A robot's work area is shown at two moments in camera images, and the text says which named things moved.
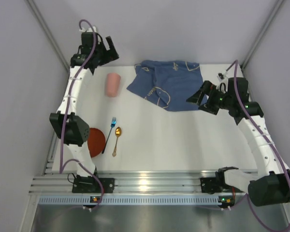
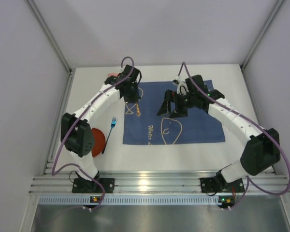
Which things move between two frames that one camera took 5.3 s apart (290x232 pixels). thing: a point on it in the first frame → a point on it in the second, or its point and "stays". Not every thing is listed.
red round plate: [96, 143] stays
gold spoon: [118, 133] → [138, 112]
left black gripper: [105, 51] → [131, 95]
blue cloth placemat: [167, 84] → [142, 125]
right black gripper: [210, 98] → [175, 102]
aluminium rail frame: [134, 181] stays
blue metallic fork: [113, 123] stays
